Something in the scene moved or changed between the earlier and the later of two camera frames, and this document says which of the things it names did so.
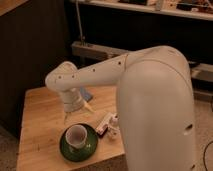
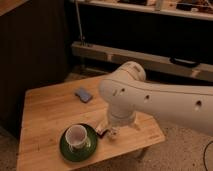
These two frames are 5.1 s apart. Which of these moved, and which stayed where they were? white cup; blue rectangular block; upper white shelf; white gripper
Moved: white gripper
Stayed: upper white shelf; white cup; blue rectangular block
